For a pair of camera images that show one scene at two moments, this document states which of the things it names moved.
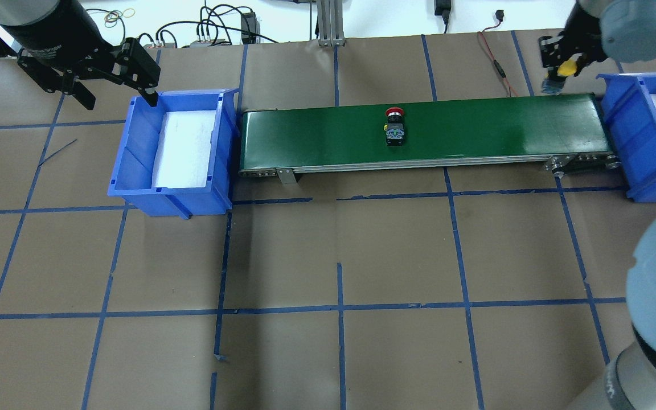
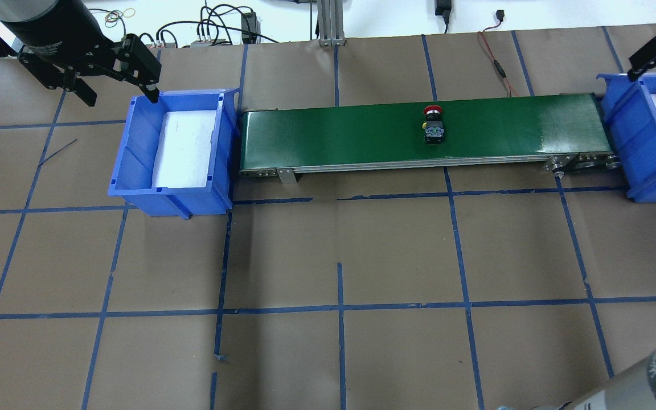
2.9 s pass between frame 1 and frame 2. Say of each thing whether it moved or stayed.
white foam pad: stayed
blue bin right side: stayed
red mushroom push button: moved
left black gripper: stayed
